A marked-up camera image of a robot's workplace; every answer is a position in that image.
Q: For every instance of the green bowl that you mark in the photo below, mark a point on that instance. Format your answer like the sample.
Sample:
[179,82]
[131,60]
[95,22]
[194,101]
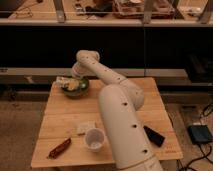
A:
[80,91]

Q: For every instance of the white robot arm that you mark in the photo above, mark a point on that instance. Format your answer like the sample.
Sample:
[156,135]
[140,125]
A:
[118,103]

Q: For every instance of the white packet in bowl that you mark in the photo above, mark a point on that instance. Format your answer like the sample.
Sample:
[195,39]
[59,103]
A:
[63,81]

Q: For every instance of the white sponge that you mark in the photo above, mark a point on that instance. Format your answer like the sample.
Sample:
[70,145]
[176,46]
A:
[83,127]

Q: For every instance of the yellow item in bowl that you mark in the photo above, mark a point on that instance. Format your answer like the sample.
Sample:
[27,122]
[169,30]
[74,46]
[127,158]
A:
[73,84]

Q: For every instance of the black rectangular block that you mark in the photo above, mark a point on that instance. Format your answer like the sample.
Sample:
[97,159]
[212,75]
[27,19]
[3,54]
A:
[154,136]

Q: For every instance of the blue power box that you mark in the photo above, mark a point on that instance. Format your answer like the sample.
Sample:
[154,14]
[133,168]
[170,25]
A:
[200,134]

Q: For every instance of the red tray on shelf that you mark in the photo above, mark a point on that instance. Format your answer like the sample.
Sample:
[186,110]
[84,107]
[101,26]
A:
[135,9]

